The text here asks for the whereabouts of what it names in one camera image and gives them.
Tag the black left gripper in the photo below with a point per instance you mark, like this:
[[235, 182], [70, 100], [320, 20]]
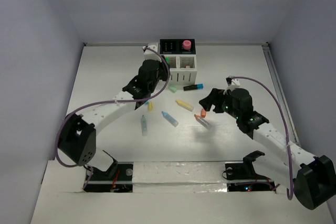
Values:
[[165, 71]]

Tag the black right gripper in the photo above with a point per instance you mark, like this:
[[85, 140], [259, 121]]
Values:
[[214, 98]]

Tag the black blue capped highlighter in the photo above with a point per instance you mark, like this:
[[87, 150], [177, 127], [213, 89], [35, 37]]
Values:
[[193, 87]]

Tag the pink capped glue bottle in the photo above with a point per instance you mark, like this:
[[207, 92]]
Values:
[[187, 44]]

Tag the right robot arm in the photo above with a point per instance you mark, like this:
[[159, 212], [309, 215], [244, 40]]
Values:
[[309, 177]]

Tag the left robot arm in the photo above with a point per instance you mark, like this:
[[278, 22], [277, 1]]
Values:
[[77, 135]]

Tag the orange marker cap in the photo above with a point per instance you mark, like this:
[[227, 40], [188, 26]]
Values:
[[203, 113]]

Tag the orange pastel highlighter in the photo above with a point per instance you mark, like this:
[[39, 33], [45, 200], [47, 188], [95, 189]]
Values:
[[203, 122]]

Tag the green marker cap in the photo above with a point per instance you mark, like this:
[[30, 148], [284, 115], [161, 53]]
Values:
[[173, 88]]

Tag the black slatted organizer box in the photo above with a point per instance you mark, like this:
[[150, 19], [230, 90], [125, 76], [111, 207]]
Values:
[[176, 47]]

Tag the white slatted organizer box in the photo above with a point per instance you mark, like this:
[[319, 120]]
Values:
[[181, 76]]

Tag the yellow marker cap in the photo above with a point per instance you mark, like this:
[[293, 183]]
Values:
[[150, 106]]

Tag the yellow pastel highlighter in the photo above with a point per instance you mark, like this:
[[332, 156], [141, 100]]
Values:
[[184, 105]]

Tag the green pastel highlighter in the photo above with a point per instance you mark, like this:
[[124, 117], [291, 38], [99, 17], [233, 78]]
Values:
[[144, 126]]

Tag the blue pastel highlighter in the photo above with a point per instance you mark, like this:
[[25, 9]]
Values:
[[170, 119]]

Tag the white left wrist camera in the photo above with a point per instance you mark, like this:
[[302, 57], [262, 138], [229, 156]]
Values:
[[150, 51]]

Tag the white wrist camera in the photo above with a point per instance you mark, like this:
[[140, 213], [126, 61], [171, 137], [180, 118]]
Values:
[[150, 51], [232, 83]]

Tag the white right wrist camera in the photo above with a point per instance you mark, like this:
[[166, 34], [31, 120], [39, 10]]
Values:
[[232, 83]]

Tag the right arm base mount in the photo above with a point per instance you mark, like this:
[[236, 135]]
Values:
[[241, 176]]

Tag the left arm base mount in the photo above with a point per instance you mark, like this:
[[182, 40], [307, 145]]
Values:
[[104, 174]]

